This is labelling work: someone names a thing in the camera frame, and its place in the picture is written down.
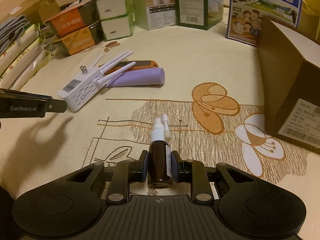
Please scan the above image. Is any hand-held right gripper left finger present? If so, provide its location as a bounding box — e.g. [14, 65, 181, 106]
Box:
[65, 150, 150, 205]

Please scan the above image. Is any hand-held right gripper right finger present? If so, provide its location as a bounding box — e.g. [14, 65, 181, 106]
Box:
[171, 151, 253, 203]

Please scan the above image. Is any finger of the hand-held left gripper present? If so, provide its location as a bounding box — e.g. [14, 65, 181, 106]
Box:
[45, 98, 68, 114]
[0, 88, 53, 101]

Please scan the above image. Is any brown spray bottle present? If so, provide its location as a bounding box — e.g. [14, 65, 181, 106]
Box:
[147, 114, 173, 189]

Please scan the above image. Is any white wifi extender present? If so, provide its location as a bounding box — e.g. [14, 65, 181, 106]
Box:
[57, 51, 134, 112]

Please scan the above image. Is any brown cardboard box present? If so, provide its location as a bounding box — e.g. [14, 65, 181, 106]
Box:
[257, 15, 320, 155]

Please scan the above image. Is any black bowl with yellow label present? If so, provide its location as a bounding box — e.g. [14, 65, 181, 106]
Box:
[52, 21, 104, 57]

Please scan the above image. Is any grey folded cloth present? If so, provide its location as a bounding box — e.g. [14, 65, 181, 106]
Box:
[0, 15, 28, 53]

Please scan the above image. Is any black bowl with orange label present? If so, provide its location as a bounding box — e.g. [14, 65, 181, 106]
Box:
[45, 0, 101, 38]

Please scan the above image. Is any purple cylinder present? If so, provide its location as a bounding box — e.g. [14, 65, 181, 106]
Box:
[105, 67, 166, 88]

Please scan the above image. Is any plain cardboard carton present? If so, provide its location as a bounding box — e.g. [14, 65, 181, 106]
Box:
[0, 0, 61, 26]

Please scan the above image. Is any orange and black tube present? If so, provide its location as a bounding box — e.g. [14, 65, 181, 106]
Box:
[104, 60, 159, 75]

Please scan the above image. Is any green and white box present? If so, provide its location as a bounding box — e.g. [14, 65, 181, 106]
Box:
[100, 15, 136, 41]
[95, 0, 129, 19]

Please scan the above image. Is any black pouch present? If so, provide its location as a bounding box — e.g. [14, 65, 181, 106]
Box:
[59, 2, 87, 12]

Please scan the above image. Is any cream printed tablecloth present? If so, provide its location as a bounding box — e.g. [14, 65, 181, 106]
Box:
[0, 0, 320, 230]

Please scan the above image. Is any white box with photo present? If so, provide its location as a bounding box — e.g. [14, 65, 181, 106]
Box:
[128, 0, 178, 31]

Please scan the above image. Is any dark green box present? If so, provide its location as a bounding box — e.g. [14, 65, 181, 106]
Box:
[174, 0, 224, 31]

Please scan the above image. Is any blue illustrated milk carton box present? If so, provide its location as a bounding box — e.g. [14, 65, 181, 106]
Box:
[226, 0, 304, 47]

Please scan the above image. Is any yellowish brown carton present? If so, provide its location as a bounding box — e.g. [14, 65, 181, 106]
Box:
[299, 0, 320, 41]

